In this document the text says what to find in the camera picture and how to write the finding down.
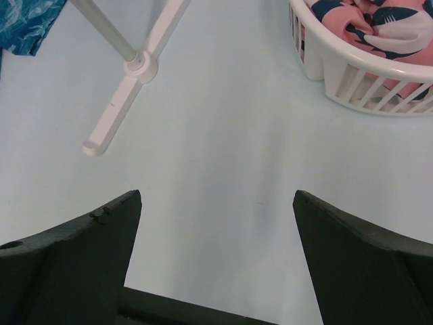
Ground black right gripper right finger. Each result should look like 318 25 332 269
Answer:
293 190 432 324

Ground white plastic laundry basket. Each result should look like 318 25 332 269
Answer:
289 1 432 117

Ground white clothes rack stand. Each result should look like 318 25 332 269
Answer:
72 0 190 156

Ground pink shark print shorts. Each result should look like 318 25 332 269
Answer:
294 0 433 109

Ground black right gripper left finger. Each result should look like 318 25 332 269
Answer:
1 190 141 324

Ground blue fish print shorts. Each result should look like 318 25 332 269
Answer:
0 0 68 72

